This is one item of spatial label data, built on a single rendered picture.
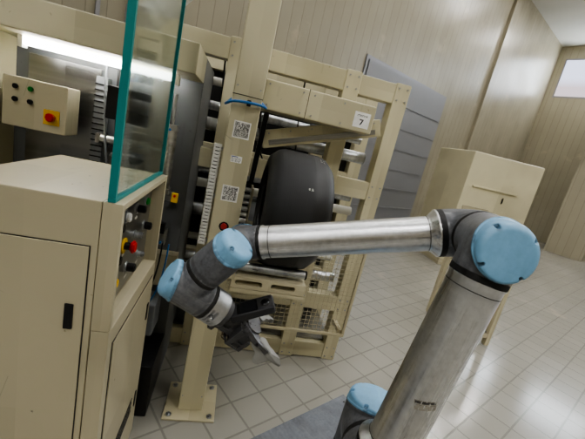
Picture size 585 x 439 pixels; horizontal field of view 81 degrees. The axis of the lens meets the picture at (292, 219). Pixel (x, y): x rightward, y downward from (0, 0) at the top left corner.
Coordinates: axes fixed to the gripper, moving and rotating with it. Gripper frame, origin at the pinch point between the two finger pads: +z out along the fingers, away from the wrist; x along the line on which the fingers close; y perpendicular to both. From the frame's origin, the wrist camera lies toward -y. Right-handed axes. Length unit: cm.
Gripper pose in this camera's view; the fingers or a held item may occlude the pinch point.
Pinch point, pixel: (279, 341)
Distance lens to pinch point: 100.1
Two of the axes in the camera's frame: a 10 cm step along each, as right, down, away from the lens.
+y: -7.6, 6.1, 2.2
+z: 6.2, 6.1, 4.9
